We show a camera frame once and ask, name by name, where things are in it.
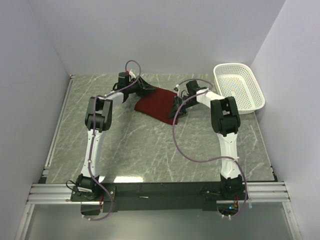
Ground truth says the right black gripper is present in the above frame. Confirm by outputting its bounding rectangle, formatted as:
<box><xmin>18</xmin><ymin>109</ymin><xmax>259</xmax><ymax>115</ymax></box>
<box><xmin>168</xmin><ymin>96</ymin><xmax>198</xmax><ymax>120</ymax></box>

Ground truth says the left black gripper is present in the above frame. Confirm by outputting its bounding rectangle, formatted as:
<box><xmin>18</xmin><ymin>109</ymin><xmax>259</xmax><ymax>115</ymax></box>
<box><xmin>126</xmin><ymin>76</ymin><xmax>155</xmax><ymax>97</ymax></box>

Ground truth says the dark red polo shirt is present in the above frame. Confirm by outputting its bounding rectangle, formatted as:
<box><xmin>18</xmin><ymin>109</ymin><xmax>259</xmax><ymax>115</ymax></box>
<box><xmin>134</xmin><ymin>87</ymin><xmax>177</xmax><ymax>125</ymax></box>

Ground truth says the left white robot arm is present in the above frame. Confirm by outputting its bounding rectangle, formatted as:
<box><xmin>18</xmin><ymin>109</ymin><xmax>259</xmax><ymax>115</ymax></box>
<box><xmin>73</xmin><ymin>71</ymin><xmax>156</xmax><ymax>201</ymax></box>

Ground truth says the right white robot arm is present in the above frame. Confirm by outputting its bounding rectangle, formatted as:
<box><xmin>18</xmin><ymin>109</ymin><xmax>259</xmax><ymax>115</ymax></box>
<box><xmin>168</xmin><ymin>78</ymin><xmax>245</xmax><ymax>200</ymax></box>

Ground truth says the white perforated plastic basket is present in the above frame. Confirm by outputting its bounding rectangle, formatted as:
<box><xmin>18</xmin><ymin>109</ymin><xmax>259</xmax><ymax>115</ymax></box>
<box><xmin>213</xmin><ymin>63</ymin><xmax>266</xmax><ymax>115</ymax></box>

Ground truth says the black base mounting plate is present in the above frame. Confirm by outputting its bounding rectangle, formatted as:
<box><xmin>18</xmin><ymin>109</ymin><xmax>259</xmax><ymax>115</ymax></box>
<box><xmin>70</xmin><ymin>181</ymin><xmax>248</xmax><ymax>213</ymax></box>

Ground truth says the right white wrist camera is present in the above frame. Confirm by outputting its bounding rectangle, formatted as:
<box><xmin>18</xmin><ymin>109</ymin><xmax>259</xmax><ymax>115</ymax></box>
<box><xmin>173</xmin><ymin>84</ymin><xmax>185</xmax><ymax>97</ymax></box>

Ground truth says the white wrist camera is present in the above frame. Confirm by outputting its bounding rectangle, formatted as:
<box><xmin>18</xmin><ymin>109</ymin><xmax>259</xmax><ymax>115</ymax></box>
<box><xmin>173</xmin><ymin>84</ymin><xmax>185</xmax><ymax>97</ymax></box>
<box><xmin>126</xmin><ymin>70</ymin><xmax>137</xmax><ymax>79</ymax></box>

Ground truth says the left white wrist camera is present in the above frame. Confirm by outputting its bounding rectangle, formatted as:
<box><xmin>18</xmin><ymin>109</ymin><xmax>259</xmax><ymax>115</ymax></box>
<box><xmin>126</xmin><ymin>70</ymin><xmax>137</xmax><ymax>79</ymax></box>

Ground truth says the aluminium frame rail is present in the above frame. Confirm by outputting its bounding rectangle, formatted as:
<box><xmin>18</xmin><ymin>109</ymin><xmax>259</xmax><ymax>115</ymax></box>
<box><xmin>26</xmin><ymin>182</ymin><xmax>291</xmax><ymax>205</ymax></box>

